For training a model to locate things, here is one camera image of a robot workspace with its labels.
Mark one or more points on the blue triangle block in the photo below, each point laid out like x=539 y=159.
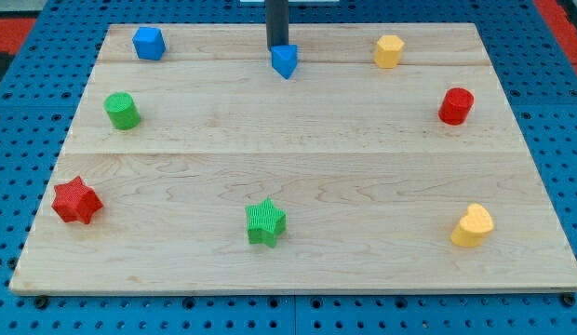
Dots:
x=285 y=59

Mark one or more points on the green star block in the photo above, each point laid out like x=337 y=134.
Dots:
x=265 y=223

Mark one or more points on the light wooden board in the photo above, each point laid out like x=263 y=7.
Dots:
x=371 y=180

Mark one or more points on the yellow hexagon block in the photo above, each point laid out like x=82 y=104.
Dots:
x=388 y=51

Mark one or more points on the green cylinder block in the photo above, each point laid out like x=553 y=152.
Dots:
x=122 y=110

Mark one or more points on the red cylinder block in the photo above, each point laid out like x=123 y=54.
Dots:
x=456 y=106

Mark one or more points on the blue cube block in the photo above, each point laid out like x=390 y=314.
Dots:
x=149 y=43

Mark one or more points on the yellow heart block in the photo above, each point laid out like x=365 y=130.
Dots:
x=473 y=227

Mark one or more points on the red star block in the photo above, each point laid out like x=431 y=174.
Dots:
x=75 y=201

